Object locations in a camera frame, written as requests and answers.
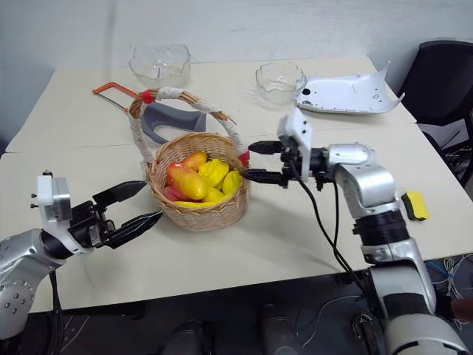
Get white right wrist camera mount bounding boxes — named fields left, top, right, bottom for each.
left=276, top=107, right=315, bottom=183

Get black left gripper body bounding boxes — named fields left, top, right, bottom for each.
left=67, top=200, right=119, bottom=250

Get small red-yellow mango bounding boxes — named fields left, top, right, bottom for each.
left=182, top=151, right=209, bottom=172

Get orange hacksaw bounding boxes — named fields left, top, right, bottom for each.
left=92, top=81, right=143, bottom=112

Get pink-red fruit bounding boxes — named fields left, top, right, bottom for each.
left=163, top=185, right=186, bottom=203

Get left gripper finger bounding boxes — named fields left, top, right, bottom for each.
left=110, top=210, right=164, bottom=250
left=92, top=180, right=148, bottom=206

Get large clear glass bowl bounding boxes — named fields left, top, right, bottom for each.
left=128, top=44, right=192, bottom=89

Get long black right wrist cable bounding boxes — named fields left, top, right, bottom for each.
left=289, top=155, right=370, bottom=297

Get dark rounded shape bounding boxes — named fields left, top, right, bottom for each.
left=161, top=319, right=214, bottom=355
left=256, top=302, right=308, bottom=355

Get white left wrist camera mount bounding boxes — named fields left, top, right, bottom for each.
left=30, top=170, right=96, bottom=257

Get grey plastic curved part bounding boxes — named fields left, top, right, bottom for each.
left=141, top=103, right=208, bottom=146

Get white plastic shell cover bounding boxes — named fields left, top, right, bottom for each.
left=296, top=60, right=406, bottom=117

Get wicker basket with handle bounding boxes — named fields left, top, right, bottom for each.
left=127, top=86, right=253, bottom=232

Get yellow and black sponge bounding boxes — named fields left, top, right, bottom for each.
left=400, top=189, right=432, bottom=223

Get large red-yellow mango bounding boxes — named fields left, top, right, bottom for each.
left=167, top=166, right=209, bottom=201

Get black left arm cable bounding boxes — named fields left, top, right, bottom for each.
left=47, top=269, right=64, bottom=355

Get thin white wire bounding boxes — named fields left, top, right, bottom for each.
left=308, top=294, right=365, bottom=339

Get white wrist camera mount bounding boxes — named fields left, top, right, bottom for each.
left=30, top=170, right=96, bottom=257
left=276, top=107, right=315, bottom=183

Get small clear glass bowl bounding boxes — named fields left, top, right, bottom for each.
left=255, top=60, right=309, bottom=107

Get black chair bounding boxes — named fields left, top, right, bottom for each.
left=396, top=38, right=473, bottom=186

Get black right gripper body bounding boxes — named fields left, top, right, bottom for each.
left=279, top=138, right=304, bottom=190

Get short black right wrist cable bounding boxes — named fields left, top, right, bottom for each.
left=331, top=179, right=341, bottom=257

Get white loose wires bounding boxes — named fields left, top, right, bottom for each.
left=424, top=252, right=473, bottom=321

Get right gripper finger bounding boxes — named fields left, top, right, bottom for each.
left=248, top=140, right=285, bottom=156
left=241, top=168, right=287, bottom=186

